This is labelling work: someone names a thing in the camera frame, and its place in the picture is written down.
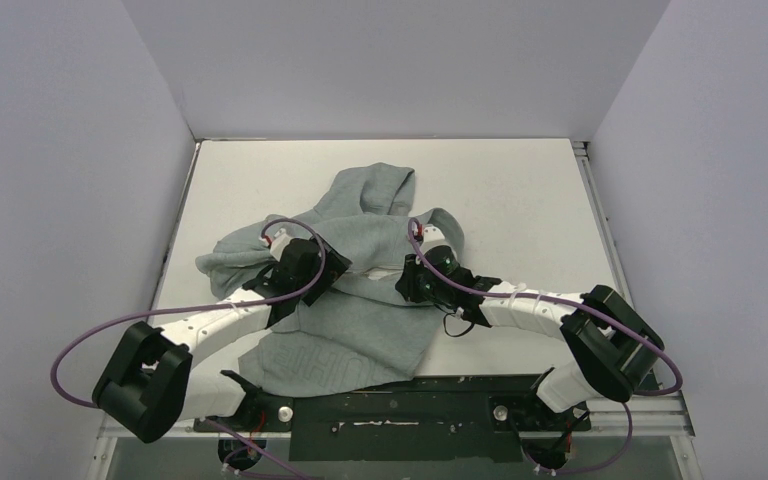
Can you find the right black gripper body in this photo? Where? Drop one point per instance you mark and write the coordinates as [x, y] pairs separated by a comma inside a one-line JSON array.
[[404, 287]]

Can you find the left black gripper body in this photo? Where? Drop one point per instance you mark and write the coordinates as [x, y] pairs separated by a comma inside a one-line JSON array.
[[311, 295]]

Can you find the grey zip-up jacket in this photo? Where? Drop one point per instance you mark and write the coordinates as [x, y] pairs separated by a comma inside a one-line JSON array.
[[361, 332]]

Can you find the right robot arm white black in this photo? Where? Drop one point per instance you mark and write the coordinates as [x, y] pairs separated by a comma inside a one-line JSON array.
[[613, 348]]

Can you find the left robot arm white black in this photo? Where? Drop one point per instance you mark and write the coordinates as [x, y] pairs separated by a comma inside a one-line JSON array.
[[148, 384]]

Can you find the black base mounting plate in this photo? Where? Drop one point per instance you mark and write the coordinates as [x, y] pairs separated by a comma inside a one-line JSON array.
[[496, 418]]

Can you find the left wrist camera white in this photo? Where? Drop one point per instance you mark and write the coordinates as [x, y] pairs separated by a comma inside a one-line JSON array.
[[277, 242]]

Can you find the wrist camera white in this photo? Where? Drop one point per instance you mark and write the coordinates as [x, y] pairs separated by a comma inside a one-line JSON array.
[[277, 242], [430, 237]]

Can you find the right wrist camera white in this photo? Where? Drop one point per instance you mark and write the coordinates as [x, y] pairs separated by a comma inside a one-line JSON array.
[[430, 237]]

